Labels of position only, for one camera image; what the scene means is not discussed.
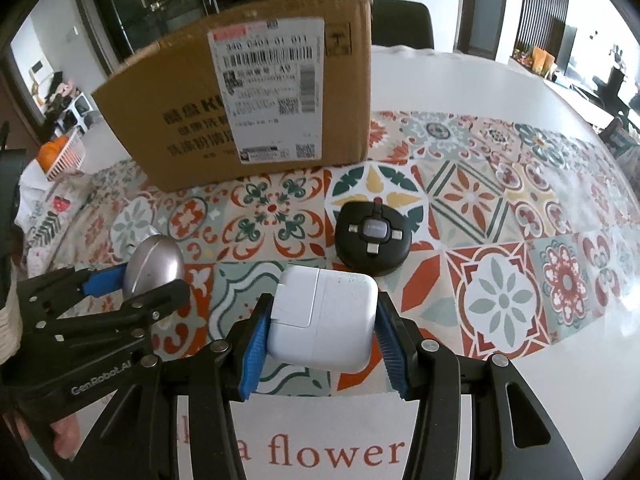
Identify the television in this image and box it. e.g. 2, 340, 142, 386
555, 25, 581, 81

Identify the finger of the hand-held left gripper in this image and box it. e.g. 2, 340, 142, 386
20, 265, 128, 322
35, 280, 194, 348

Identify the floral tissue cover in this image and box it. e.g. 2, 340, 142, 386
15, 170, 101, 261

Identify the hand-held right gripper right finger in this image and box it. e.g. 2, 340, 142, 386
375, 291, 576, 480

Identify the orange fruit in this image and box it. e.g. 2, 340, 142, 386
37, 137, 66, 168

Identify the patterned table runner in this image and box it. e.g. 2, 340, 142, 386
20, 111, 633, 398

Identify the person's left hand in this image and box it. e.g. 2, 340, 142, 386
49, 406, 84, 459

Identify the chair with patterned cushion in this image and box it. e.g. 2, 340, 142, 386
600, 115, 640, 181

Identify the dark interior door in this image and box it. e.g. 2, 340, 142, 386
462, 0, 513, 61

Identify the silver egg-shaped device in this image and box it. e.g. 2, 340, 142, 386
122, 234, 186, 301

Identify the white fruit basket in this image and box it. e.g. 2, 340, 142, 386
45, 127, 86, 181

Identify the white shelf rack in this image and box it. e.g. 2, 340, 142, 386
47, 92, 101, 133

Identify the orange decoration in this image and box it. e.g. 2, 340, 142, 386
530, 45, 557, 78

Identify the white television cabinet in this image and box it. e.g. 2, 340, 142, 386
510, 55, 618, 128

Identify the white charger block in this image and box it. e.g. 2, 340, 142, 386
268, 265, 379, 374

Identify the dark grey chair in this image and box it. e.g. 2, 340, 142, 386
372, 0, 433, 50

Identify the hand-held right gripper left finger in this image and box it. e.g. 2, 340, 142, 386
95, 294, 273, 480

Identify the white tissue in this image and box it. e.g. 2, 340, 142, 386
20, 160, 56, 196

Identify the brown cardboard box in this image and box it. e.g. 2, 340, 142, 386
91, 0, 373, 193

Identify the black round adapter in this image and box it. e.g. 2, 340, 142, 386
334, 199, 413, 277

